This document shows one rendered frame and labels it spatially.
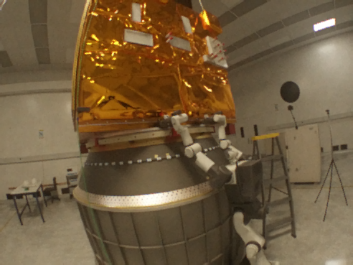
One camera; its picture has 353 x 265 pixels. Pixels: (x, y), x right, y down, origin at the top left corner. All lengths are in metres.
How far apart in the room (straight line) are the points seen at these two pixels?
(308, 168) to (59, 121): 8.27
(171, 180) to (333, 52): 8.64
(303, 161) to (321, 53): 5.83
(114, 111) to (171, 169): 0.64
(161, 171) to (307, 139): 3.69
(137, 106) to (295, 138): 3.82
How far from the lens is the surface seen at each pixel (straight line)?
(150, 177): 1.24
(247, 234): 1.46
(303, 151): 4.33
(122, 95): 1.27
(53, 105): 6.99
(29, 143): 6.96
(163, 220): 1.26
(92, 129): 1.21
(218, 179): 1.08
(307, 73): 8.54
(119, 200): 1.27
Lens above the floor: 1.60
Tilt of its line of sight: 4 degrees up
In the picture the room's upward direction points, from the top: 8 degrees counter-clockwise
